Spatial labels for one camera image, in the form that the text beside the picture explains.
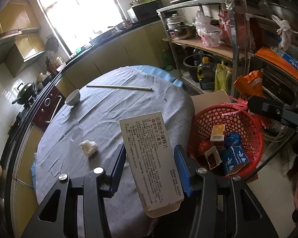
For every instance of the blue under cloth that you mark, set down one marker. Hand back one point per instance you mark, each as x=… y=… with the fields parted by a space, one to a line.
x=158 y=72

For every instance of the white ceramic bowl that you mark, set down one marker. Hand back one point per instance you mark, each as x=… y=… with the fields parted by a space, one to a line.
x=73 y=98

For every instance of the black wok with lid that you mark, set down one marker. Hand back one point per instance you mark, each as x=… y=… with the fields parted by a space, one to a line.
x=28 y=91

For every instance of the yellow plastic bag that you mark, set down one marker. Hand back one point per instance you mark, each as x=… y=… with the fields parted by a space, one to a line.
x=223 y=77

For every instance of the pink white plastic bag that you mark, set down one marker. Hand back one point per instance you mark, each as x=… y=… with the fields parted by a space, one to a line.
x=209 y=34

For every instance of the white tissue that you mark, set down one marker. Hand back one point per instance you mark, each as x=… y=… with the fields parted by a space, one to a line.
x=88 y=147

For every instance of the blue plastic bag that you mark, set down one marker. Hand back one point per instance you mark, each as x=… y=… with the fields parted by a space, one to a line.
x=232 y=139

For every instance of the red plastic basket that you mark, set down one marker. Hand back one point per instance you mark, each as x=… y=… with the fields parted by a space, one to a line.
x=235 y=121

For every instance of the cooking oil bottle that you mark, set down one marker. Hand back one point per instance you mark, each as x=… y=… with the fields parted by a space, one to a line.
x=206 y=74

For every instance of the black bucket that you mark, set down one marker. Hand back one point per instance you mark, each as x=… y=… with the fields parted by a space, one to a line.
x=193 y=61

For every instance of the cardboard box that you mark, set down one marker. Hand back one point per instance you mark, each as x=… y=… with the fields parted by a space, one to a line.
x=207 y=100

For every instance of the black microwave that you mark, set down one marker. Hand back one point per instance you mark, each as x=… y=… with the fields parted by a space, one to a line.
x=144 y=11

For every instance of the steel pot on shelf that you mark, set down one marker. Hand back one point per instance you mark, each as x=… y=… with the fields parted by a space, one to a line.
x=183 y=31

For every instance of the dark red oven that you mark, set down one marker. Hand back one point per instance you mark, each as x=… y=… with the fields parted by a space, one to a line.
x=50 y=106

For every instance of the grey tablecloth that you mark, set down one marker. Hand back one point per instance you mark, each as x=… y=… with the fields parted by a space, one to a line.
x=69 y=185

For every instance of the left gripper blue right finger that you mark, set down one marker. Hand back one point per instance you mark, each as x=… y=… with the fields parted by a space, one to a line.
x=186 y=168

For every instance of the red plastic wrapper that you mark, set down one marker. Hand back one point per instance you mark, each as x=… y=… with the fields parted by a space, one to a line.
x=203 y=147

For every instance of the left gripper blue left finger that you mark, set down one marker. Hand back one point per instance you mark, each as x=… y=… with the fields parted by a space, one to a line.
x=113 y=171

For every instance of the knife block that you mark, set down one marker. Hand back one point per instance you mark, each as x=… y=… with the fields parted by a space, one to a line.
x=49 y=66

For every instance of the long wooden stick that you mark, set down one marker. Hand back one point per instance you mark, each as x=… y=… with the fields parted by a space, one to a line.
x=120 y=87

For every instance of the orange white medicine box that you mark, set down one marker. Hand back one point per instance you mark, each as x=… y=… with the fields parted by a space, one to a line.
x=218 y=133

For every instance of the white printed medicine box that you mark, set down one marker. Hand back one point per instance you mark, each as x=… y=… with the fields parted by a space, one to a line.
x=152 y=164

